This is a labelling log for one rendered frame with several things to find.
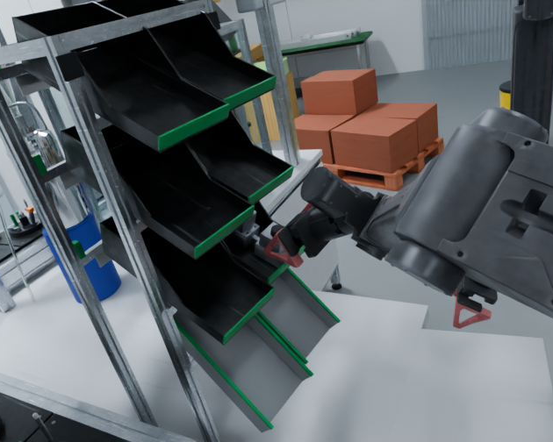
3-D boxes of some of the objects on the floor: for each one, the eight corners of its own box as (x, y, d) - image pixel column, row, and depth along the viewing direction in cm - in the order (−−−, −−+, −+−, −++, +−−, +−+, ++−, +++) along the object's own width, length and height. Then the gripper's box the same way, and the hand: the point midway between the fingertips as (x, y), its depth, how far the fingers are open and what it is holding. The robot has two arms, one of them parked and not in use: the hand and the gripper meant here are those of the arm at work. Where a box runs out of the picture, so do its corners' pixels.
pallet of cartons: (450, 143, 434) (448, 59, 399) (416, 193, 361) (410, 95, 326) (320, 142, 509) (309, 71, 474) (270, 183, 436) (252, 103, 401)
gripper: (335, 259, 70) (269, 275, 81) (373, 213, 79) (309, 233, 90) (312, 221, 68) (247, 244, 80) (354, 179, 78) (290, 204, 89)
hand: (283, 237), depth 84 cm, fingers open, 9 cm apart
